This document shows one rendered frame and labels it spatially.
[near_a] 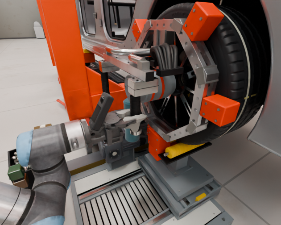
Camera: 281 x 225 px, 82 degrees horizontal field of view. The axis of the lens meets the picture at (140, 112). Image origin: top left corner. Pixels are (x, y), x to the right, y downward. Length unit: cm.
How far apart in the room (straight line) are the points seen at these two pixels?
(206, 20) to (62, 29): 74
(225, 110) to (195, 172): 74
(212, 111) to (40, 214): 53
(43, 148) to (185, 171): 92
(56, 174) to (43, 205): 10
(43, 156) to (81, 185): 88
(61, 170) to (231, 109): 54
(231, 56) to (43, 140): 61
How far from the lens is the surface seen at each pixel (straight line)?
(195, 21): 61
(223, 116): 56
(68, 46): 106
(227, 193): 150
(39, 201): 48
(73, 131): 49
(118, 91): 120
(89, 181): 137
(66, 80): 109
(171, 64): 54
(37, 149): 50
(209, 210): 126
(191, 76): 77
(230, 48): 63
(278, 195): 168
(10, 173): 74
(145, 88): 52
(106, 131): 51
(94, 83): 114
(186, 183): 115
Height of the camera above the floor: 110
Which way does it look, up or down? 28 degrees down
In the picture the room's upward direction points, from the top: straight up
